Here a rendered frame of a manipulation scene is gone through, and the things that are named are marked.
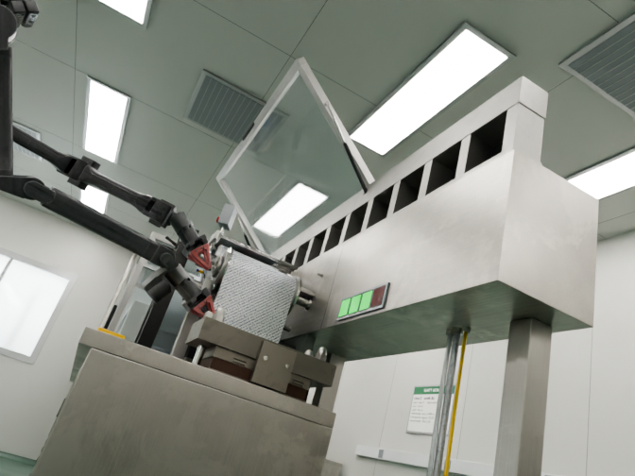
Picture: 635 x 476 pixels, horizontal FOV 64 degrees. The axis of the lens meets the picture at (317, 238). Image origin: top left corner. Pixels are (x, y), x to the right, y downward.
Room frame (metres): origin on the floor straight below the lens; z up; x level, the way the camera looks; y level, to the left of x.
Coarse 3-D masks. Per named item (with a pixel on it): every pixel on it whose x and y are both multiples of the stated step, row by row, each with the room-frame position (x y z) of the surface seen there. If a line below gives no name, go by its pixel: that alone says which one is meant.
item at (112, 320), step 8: (152, 232) 2.41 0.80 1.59; (160, 240) 2.43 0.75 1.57; (136, 264) 2.96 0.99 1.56; (144, 264) 2.42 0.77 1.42; (136, 272) 2.41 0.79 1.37; (128, 280) 3.44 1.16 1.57; (136, 280) 2.42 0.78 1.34; (128, 288) 2.41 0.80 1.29; (120, 296) 3.50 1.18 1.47; (128, 296) 2.41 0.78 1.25; (120, 304) 2.41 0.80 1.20; (112, 312) 2.90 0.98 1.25; (120, 312) 2.41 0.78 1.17; (112, 320) 2.41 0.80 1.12; (104, 328) 2.91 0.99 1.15; (112, 328) 2.41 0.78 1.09
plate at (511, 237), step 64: (448, 192) 1.03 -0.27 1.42; (512, 192) 0.84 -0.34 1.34; (576, 192) 0.89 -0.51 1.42; (384, 256) 1.26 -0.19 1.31; (448, 256) 0.99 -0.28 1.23; (512, 256) 0.84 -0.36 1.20; (576, 256) 0.90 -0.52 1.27; (320, 320) 1.55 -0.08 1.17; (384, 320) 1.27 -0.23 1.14; (448, 320) 1.12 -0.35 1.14; (512, 320) 1.01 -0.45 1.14; (576, 320) 0.91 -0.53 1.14
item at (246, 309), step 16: (224, 288) 1.52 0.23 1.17; (240, 288) 1.54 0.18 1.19; (224, 304) 1.53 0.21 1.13; (240, 304) 1.54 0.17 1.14; (256, 304) 1.56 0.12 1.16; (272, 304) 1.58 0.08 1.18; (224, 320) 1.53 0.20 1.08; (240, 320) 1.55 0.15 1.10; (256, 320) 1.57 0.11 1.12; (272, 320) 1.58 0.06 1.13; (272, 336) 1.59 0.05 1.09
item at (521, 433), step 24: (528, 336) 0.96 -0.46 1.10; (336, 360) 1.81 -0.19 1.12; (528, 360) 0.95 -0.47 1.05; (336, 384) 1.82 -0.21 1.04; (504, 384) 1.01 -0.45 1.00; (528, 384) 0.96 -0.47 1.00; (504, 408) 1.00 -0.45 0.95; (528, 408) 0.96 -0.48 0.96; (504, 432) 0.99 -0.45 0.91; (528, 432) 0.96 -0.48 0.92; (504, 456) 0.99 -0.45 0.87; (528, 456) 0.96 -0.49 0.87
